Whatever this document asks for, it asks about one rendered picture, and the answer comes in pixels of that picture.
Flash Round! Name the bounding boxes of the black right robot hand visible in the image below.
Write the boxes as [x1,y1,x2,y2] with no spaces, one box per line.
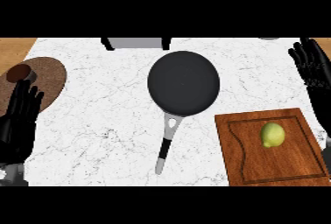
[287,38,331,140]

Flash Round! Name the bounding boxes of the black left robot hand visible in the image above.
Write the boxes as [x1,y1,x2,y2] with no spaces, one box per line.
[0,79,46,165]

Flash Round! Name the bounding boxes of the yellow-green lemon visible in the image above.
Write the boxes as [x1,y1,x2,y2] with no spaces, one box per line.
[259,122,287,149]

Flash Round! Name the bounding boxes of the dark grey frying pan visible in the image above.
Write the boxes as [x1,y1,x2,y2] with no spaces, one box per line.
[147,50,222,176]

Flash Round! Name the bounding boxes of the brown wooden cutting board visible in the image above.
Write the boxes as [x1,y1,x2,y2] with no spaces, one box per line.
[213,107,331,187]

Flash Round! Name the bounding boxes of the dark brown cup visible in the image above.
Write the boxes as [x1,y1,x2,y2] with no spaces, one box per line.
[5,64,37,84]

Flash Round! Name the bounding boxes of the brown round placemat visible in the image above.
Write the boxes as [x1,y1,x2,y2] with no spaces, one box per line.
[0,56,68,117]

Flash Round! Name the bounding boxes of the grey appliance with black legs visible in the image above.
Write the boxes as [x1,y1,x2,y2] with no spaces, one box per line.
[100,38,173,52]

